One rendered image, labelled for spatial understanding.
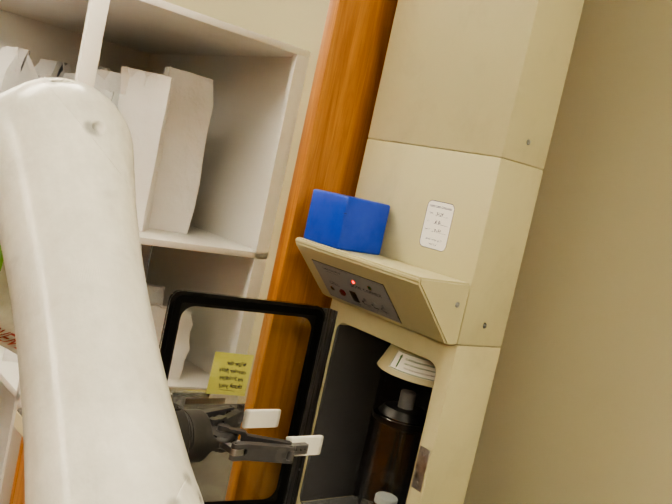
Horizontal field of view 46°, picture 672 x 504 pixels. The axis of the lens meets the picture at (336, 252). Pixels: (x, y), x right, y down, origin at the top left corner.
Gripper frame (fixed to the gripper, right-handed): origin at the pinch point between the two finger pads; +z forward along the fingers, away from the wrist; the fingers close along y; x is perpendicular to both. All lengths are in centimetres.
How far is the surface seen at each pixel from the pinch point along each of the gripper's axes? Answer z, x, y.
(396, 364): 19.5, -11.8, -1.0
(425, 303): 8.7, -25.2, -13.9
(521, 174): 23, -48, -15
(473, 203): 17.2, -41.5, -11.3
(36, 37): 18, -68, 209
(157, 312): 38, 10, 117
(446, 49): 17, -66, 2
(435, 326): 12.2, -21.9, -13.8
